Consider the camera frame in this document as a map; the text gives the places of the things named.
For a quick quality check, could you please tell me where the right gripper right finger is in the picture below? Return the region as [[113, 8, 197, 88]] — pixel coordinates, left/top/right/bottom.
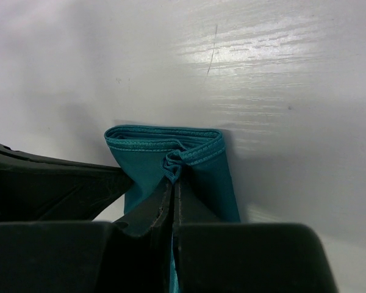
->
[[173, 181, 338, 292]]

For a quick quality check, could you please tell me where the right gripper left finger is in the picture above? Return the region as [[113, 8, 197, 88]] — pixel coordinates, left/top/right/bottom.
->
[[0, 180, 173, 292]]

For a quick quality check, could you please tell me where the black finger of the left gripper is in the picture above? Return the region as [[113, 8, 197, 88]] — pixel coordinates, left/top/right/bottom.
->
[[0, 144, 133, 222]]

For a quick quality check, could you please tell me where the teal cloth napkin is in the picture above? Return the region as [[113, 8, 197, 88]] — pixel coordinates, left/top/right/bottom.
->
[[103, 124, 241, 293]]

